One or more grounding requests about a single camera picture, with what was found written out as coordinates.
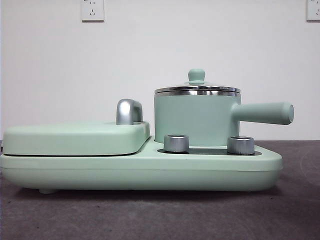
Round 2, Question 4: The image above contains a silver control knob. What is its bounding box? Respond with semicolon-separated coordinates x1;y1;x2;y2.
226;135;256;155
163;134;190;153

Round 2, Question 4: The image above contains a mint green breakfast machine base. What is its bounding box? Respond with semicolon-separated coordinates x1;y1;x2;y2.
0;136;284;195

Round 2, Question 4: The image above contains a mint green pot with handle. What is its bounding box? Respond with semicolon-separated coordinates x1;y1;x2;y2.
153;90;295;148

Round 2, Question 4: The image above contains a glass lid with green knob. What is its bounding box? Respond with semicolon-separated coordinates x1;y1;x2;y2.
153;68;242;93

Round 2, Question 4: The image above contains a white wall socket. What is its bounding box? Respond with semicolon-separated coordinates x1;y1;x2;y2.
306;0;320;22
81;0;105;23

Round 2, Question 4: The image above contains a mint green hinged griddle cover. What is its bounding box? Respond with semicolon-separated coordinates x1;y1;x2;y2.
1;98;152;157

